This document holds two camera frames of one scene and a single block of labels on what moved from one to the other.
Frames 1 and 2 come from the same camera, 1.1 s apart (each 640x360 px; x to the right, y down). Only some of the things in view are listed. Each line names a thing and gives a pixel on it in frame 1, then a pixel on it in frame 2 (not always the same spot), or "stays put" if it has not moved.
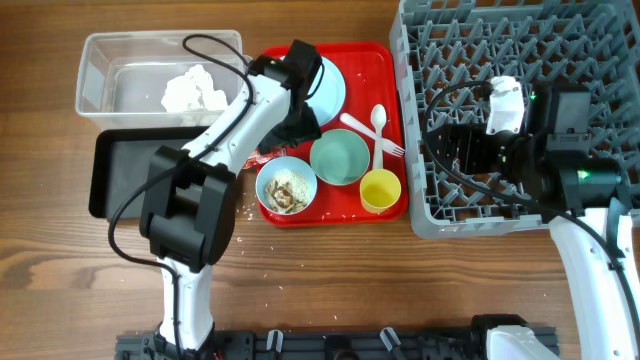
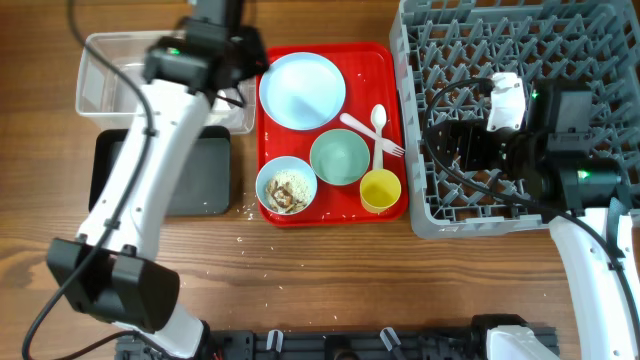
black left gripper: (310, 128) → (258, 44)
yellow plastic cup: (380, 190) stays put
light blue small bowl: (286, 185) stays put
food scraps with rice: (287, 191) stays put
